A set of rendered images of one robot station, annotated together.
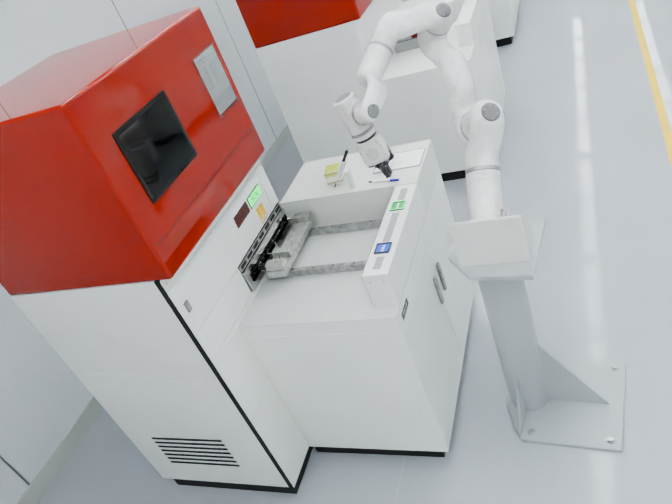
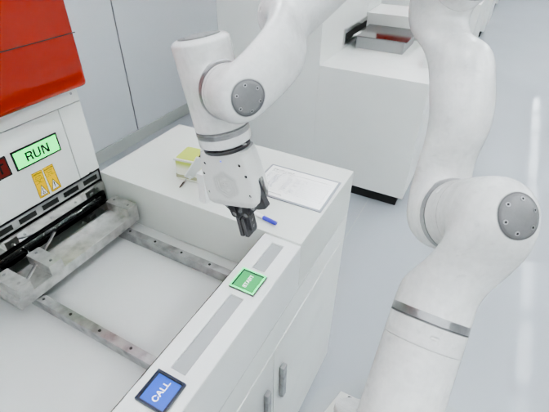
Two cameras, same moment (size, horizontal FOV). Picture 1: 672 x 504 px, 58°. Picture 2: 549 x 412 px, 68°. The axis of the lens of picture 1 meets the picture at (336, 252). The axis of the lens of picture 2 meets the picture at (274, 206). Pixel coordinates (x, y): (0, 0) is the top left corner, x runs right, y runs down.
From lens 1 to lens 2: 154 cm
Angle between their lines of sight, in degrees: 5
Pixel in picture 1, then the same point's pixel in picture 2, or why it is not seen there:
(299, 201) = (125, 182)
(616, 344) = not seen: outside the picture
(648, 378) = not seen: outside the picture
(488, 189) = (430, 378)
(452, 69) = (463, 80)
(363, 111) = (221, 87)
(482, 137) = (470, 261)
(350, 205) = (193, 223)
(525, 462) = not seen: outside the picture
